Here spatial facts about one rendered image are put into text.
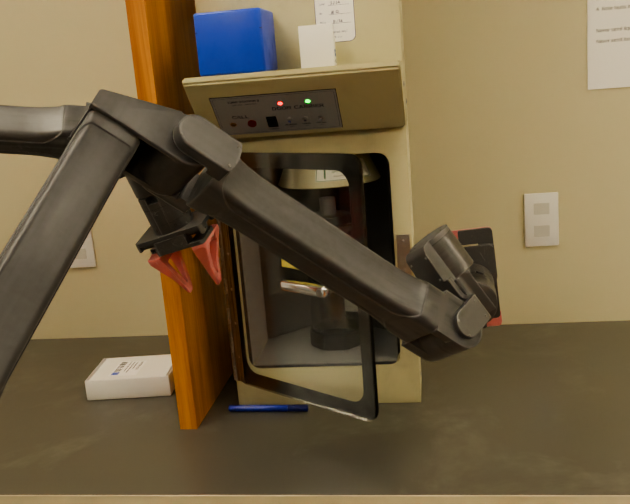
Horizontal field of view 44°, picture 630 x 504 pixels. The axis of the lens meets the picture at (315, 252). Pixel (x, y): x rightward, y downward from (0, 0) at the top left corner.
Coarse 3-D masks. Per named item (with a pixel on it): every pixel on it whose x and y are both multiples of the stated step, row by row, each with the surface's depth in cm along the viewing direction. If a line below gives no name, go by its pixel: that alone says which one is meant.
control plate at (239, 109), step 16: (240, 96) 117; (256, 96) 117; (272, 96) 117; (288, 96) 117; (304, 96) 117; (320, 96) 117; (336, 96) 117; (224, 112) 121; (240, 112) 120; (256, 112) 120; (272, 112) 120; (288, 112) 120; (304, 112) 120; (320, 112) 120; (336, 112) 120; (224, 128) 124; (240, 128) 124; (256, 128) 123; (272, 128) 123; (288, 128) 123; (304, 128) 123; (320, 128) 123
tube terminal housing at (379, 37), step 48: (240, 0) 123; (288, 0) 122; (384, 0) 120; (288, 48) 124; (336, 48) 123; (384, 48) 122; (288, 144) 127; (336, 144) 126; (384, 144) 125; (240, 384) 139; (384, 384) 135
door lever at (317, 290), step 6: (282, 282) 116; (288, 282) 116; (294, 282) 115; (300, 282) 115; (306, 282) 114; (282, 288) 117; (288, 288) 116; (294, 288) 115; (300, 288) 114; (306, 288) 113; (312, 288) 112; (318, 288) 112; (324, 288) 111; (306, 294) 114; (312, 294) 113; (318, 294) 111; (324, 294) 111; (330, 294) 112
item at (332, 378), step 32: (256, 160) 122; (288, 160) 117; (320, 160) 113; (352, 160) 109; (288, 192) 118; (320, 192) 114; (352, 192) 110; (352, 224) 111; (256, 256) 127; (256, 288) 128; (256, 320) 130; (288, 320) 125; (320, 320) 120; (352, 320) 115; (256, 352) 132; (288, 352) 126; (320, 352) 121; (352, 352) 117; (256, 384) 134; (288, 384) 128; (320, 384) 123; (352, 384) 118; (352, 416) 120
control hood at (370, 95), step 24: (264, 72) 114; (288, 72) 113; (312, 72) 113; (336, 72) 113; (360, 72) 112; (384, 72) 112; (192, 96) 118; (216, 96) 118; (360, 96) 116; (384, 96) 116; (216, 120) 122; (360, 120) 121; (384, 120) 121
